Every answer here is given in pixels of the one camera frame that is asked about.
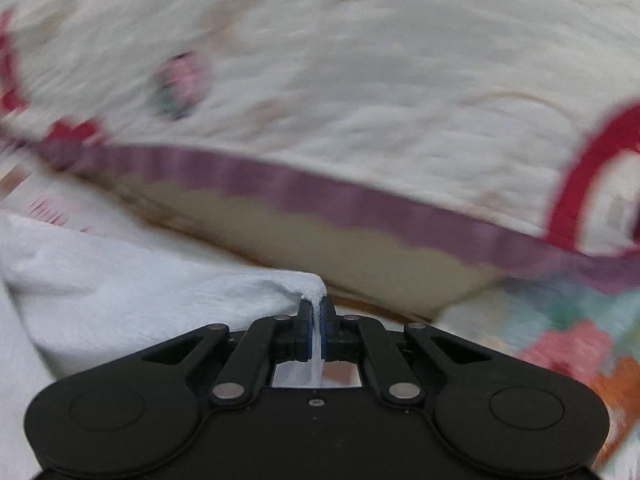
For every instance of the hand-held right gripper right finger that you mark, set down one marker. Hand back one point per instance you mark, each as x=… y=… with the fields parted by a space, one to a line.
x=327 y=332

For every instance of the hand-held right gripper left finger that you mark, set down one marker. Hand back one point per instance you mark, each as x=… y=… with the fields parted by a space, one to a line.
x=305 y=332

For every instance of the beige mattress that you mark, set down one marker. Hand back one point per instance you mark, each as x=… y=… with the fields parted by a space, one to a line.
x=350 y=260

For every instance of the floral quilt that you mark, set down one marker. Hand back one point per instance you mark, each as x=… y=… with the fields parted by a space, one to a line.
x=565 y=345

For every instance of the bear print blanket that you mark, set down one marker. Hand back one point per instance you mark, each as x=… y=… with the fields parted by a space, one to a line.
x=350 y=85

